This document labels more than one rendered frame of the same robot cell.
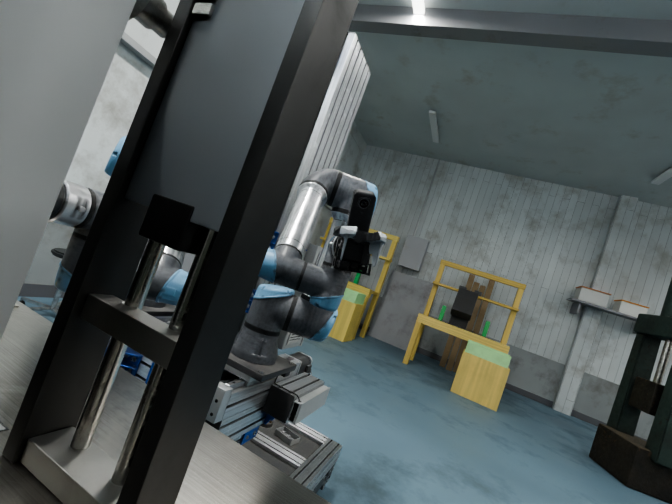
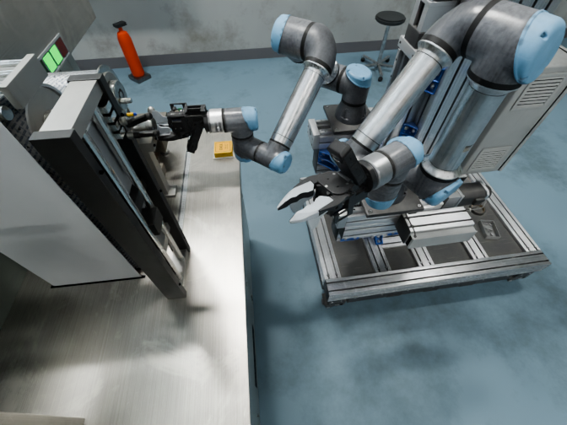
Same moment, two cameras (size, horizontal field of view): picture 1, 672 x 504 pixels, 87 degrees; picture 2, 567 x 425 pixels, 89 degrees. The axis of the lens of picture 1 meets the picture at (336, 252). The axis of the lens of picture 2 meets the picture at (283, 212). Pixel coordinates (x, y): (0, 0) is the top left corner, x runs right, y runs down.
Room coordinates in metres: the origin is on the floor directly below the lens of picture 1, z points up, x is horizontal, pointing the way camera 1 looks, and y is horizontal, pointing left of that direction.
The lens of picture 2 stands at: (0.41, -0.33, 1.67)
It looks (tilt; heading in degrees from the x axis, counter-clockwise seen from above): 53 degrees down; 61
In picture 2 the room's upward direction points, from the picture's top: straight up
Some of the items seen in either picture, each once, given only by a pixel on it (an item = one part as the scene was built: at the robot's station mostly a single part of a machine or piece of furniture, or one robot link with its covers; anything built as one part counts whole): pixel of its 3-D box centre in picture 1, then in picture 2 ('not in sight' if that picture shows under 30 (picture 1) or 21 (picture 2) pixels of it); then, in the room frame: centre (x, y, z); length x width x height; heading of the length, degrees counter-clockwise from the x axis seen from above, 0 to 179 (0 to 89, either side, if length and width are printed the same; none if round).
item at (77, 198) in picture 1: (63, 202); (215, 121); (0.60, 0.46, 1.11); 0.08 x 0.05 x 0.08; 67
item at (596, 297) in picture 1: (590, 297); not in sight; (6.88, -5.01, 2.33); 0.51 x 0.43 x 0.28; 69
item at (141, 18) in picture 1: (157, 17); not in sight; (0.34, 0.24, 1.34); 0.06 x 0.03 x 0.03; 158
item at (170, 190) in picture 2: not in sight; (153, 160); (0.38, 0.46, 1.05); 0.06 x 0.05 x 0.31; 158
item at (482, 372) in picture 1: (465, 324); not in sight; (6.09, -2.51, 1.02); 1.57 x 1.40 x 2.05; 70
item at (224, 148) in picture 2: not in sight; (223, 148); (0.64, 0.57, 0.91); 0.07 x 0.07 x 0.02; 68
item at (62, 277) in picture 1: (96, 267); (247, 146); (0.68, 0.42, 1.01); 0.11 x 0.08 x 0.11; 116
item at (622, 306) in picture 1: (629, 309); not in sight; (6.65, -5.61, 2.31); 0.44 x 0.36 x 0.25; 69
